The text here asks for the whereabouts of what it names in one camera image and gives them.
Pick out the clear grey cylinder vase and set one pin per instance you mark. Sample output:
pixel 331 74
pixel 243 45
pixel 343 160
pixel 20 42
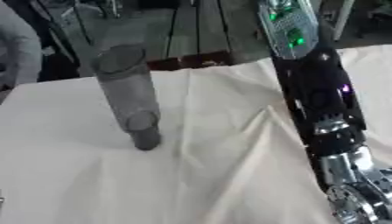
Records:
pixel 127 87

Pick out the right robot arm silver black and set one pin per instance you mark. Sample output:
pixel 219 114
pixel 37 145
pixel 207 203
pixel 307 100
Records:
pixel 320 87

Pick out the person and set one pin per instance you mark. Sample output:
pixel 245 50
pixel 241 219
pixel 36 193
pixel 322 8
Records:
pixel 18 49

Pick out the white post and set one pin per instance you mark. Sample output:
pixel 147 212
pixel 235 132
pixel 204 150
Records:
pixel 343 17

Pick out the dark wooden plank table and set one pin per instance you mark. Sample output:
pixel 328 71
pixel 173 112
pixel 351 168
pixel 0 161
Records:
pixel 204 32

